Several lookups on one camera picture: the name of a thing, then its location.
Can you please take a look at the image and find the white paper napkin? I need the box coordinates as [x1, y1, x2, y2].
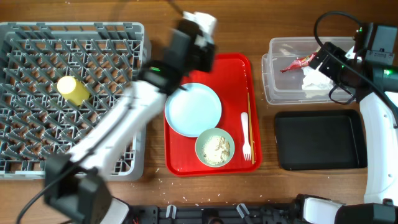
[302, 66, 333, 90]

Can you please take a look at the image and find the red snack wrapper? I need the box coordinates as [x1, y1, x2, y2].
[280, 52, 317, 73]

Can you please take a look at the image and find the large light blue plate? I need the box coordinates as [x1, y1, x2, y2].
[164, 83, 222, 138]

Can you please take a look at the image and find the green bowl with food scraps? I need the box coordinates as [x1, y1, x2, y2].
[195, 128, 235, 168]

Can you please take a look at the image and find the white plastic fork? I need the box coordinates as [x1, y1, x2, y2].
[241, 112, 252, 161]

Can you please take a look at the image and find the wooden chopstick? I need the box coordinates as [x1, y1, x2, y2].
[247, 93, 255, 165]

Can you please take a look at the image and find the yellow plastic cup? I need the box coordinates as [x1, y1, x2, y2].
[57, 76, 90, 106]

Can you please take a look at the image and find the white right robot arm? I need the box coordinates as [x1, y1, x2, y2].
[296, 11, 397, 223]

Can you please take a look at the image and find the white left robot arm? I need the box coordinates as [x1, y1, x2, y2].
[37, 12, 217, 223]

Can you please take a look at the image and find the clear plastic waste bin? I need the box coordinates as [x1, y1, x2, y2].
[261, 36, 358, 106]

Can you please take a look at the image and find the grey plastic dishwasher rack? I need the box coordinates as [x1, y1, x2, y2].
[1, 22, 151, 180]

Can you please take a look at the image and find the red plastic serving tray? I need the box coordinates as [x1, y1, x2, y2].
[164, 53, 262, 177]

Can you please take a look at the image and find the black plastic tray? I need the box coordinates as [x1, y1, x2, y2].
[274, 110, 368, 170]

